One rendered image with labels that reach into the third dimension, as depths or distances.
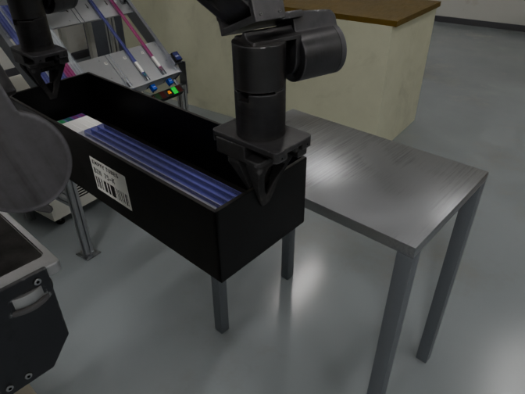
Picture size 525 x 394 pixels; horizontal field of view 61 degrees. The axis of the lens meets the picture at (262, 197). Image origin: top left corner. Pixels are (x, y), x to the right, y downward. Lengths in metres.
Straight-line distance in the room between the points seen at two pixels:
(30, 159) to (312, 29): 0.31
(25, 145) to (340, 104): 2.79
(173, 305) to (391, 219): 1.16
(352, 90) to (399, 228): 2.02
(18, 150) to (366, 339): 1.64
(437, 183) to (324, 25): 0.82
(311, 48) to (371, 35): 2.39
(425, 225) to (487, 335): 1.01
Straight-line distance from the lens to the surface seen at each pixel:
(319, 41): 0.51
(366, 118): 3.03
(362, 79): 2.97
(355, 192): 1.17
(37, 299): 0.63
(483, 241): 2.53
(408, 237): 1.05
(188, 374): 1.76
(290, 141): 0.50
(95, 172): 0.74
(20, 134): 0.38
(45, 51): 0.95
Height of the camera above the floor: 1.41
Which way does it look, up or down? 33 degrees down
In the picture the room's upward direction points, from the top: straight up
